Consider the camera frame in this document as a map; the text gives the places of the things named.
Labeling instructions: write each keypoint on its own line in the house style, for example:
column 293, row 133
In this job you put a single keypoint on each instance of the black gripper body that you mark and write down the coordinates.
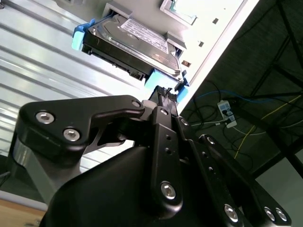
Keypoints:
column 106, row 194

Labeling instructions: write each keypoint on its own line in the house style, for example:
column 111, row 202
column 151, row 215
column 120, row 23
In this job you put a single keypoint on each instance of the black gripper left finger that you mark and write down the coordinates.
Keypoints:
column 59, row 113

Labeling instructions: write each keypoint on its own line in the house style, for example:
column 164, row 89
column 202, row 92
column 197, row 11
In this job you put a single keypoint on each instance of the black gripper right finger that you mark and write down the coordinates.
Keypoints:
column 227, row 170

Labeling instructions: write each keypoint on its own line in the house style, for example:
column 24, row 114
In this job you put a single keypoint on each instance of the hard disk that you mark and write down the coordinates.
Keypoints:
column 132, row 45

